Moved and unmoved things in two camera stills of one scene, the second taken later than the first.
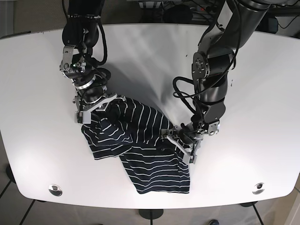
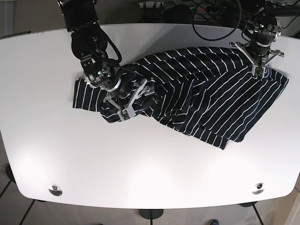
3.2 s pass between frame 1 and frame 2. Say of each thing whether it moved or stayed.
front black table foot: stayed
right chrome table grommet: stayed
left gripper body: moved
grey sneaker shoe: stayed
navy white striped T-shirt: moved
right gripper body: moved
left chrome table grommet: stayed
